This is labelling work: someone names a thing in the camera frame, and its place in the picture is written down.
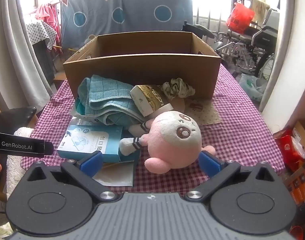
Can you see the white fluffy towel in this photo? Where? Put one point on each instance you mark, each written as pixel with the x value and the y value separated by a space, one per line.
pixel 13 165

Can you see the blue blanket with circles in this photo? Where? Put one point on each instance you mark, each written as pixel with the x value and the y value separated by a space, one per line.
pixel 132 10

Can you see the beige hanging towel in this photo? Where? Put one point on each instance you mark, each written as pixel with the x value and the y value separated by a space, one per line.
pixel 260 8

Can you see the white curtain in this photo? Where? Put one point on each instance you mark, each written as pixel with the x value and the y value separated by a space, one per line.
pixel 287 55
pixel 12 55

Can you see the red snack packets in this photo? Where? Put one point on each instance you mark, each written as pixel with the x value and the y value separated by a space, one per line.
pixel 290 147

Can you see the red white checkered tablecloth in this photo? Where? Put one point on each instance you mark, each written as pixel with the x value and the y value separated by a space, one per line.
pixel 242 142

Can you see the teal towel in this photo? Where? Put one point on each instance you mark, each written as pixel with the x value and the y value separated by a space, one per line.
pixel 105 92

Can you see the beige cloth coaster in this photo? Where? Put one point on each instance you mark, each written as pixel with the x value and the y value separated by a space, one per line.
pixel 205 112

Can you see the brown cardboard box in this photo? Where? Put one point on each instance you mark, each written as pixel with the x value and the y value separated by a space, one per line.
pixel 142 72

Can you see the light blue bandage box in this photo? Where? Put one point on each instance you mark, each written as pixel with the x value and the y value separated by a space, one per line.
pixel 92 140

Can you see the red plastic bag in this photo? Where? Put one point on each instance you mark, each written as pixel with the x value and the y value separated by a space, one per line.
pixel 240 17

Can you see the white polka dot cloth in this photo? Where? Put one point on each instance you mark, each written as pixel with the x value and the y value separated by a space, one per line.
pixel 40 32

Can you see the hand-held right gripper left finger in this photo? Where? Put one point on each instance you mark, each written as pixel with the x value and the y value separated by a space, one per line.
pixel 92 163

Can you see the grey seat wheelchair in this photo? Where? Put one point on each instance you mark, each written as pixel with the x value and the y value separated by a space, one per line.
pixel 200 28

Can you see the pink hanging clothes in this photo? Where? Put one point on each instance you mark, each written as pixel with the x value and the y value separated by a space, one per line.
pixel 46 12

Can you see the green plastic bag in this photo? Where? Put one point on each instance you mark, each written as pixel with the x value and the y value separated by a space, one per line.
pixel 252 87

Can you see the gold white tissue pack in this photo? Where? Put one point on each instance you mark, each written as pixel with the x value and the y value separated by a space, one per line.
pixel 147 97

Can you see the pink white plush toy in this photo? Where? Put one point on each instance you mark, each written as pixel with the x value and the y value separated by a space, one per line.
pixel 172 140

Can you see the orange boxes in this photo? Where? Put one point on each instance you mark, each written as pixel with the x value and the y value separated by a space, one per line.
pixel 301 182

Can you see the cream fabric scrunchie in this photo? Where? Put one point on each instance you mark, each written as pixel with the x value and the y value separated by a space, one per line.
pixel 177 87

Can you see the black grey wheelchair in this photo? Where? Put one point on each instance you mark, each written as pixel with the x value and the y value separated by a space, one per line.
pixel 257 40

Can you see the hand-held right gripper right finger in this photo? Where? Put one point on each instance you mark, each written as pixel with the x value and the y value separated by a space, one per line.
pixel 208 165

